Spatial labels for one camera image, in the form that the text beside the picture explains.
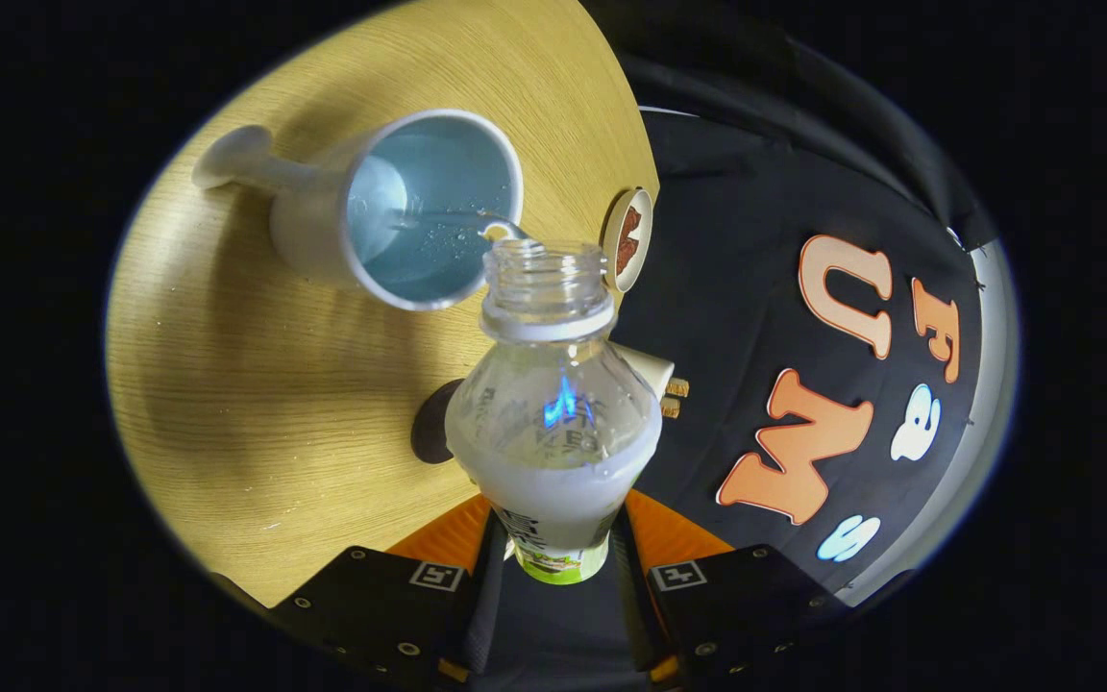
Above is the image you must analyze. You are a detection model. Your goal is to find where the clear plastic juice bottle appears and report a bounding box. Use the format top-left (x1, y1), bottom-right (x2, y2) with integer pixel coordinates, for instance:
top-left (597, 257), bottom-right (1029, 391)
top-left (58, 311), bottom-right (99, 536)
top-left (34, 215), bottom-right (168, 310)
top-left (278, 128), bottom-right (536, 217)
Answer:
top-left (444, 238), bottom-right (665, 585)

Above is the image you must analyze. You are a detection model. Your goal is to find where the round white plate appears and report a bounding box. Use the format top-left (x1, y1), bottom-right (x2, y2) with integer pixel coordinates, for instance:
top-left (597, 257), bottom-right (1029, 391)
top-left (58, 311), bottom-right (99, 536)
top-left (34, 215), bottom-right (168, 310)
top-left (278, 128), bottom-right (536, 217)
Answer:
top-left (602, 186), bottom-right (655, 294)

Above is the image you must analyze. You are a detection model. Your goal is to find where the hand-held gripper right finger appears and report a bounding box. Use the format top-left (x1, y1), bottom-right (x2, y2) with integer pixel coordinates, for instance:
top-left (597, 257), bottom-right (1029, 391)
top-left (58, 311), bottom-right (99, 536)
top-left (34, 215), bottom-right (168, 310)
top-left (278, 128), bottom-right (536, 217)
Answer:
top-left (611, 488), bottom-right (852, 687)

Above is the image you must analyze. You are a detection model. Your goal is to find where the dark brown round coaster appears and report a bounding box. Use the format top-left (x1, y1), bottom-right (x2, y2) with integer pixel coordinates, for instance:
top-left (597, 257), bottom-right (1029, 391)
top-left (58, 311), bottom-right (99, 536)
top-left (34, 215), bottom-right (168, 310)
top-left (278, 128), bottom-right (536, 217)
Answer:
top-left (409, 378), bottom-right (466, 465)

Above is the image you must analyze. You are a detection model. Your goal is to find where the wooden table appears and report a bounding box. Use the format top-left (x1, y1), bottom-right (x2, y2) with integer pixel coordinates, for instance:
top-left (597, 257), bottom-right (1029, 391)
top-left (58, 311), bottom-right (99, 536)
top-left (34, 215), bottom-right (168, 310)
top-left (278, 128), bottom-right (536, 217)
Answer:
top-left (104, 0), bottom-right (660, 608)

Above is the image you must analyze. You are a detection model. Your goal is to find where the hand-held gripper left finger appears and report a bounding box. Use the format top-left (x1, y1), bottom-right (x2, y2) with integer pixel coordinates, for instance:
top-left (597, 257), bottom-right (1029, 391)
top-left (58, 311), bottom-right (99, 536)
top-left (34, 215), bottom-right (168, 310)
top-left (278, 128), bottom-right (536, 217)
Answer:
top-left (270, 492), bottom-right (499, 687)

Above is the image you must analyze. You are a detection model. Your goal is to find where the white toaster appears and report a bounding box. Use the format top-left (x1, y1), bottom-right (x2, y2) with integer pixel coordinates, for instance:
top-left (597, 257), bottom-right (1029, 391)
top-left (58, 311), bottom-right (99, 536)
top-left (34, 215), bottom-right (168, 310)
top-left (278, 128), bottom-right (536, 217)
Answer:
top-left (611, 341), bottom-right (677, 405)

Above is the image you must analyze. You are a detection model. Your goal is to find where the white cup with handle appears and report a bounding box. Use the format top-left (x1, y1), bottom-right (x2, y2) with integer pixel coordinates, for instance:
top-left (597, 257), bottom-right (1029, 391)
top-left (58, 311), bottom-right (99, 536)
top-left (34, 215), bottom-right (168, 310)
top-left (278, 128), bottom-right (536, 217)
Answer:
top-left (191, 108), bottom-right (526, 312)

